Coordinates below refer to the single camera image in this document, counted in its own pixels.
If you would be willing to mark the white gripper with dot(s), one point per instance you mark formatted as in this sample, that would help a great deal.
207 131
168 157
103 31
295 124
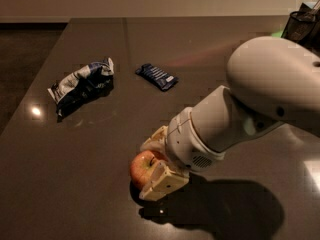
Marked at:
184 143

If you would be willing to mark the red apple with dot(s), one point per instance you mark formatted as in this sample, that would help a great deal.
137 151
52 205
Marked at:
142 167

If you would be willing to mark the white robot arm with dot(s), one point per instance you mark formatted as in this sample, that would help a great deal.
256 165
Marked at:
271 81

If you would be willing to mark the blue rxbar wrapper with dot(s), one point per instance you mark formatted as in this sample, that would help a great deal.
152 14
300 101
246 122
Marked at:
156 76

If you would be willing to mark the crumpled blue white chip bag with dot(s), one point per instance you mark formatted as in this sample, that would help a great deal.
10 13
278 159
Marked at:
82 86

